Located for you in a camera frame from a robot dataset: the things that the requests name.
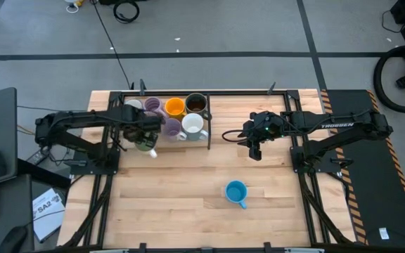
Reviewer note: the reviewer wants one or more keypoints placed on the black frame wooden shelf rack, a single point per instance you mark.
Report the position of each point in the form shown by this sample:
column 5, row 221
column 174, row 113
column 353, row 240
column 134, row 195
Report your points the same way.
column 174, row 144

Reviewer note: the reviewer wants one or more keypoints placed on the black aluminium rig frame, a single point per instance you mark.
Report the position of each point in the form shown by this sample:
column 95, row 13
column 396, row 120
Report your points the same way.
column 258, row 92

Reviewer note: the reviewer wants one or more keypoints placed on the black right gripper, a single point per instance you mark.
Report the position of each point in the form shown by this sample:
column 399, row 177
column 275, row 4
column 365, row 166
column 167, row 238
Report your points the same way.
column 265, row 126

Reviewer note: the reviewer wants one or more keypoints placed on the black power adapter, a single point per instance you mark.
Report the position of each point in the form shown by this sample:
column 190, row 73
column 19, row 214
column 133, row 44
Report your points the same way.
column 38, row 157

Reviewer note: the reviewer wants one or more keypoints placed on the white SA2 booklet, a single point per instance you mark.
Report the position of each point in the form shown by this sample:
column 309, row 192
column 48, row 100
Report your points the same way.
column 48, row 214

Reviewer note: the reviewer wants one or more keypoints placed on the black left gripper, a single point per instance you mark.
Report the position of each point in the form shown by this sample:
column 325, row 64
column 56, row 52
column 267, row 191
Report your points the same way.
column 141, row 123

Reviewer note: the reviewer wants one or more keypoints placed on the black hazard-striped floor mat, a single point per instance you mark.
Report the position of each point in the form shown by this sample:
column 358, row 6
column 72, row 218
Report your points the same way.
column 382, row 196

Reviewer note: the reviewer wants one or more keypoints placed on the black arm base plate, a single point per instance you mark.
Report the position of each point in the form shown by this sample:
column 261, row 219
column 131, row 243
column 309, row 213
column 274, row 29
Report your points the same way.
column 323, row 167
column 93, row 168

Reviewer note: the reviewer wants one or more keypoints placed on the black computer mouse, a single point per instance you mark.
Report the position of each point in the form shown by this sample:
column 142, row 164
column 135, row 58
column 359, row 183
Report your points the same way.
column 12, row 240

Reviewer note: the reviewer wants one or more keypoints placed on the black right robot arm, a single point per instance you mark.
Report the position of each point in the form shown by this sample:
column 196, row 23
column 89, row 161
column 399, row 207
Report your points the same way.
column 339, row 124

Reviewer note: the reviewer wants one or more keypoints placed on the white label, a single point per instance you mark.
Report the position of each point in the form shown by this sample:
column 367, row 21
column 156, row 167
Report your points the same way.
column 384, row 233

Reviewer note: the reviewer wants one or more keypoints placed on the light blue mug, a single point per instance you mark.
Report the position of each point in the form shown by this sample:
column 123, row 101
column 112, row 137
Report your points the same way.
column 236, row 193

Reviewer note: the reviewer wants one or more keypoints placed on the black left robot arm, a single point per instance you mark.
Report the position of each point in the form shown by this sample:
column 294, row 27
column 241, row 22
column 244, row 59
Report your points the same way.
column 83, row 117

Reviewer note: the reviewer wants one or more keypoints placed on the yellow mug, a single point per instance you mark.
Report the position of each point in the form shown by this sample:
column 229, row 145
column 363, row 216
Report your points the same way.
column 175, row 107

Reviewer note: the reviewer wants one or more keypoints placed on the blue white patterned mug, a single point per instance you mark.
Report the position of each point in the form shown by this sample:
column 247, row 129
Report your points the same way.
column 134, row 104

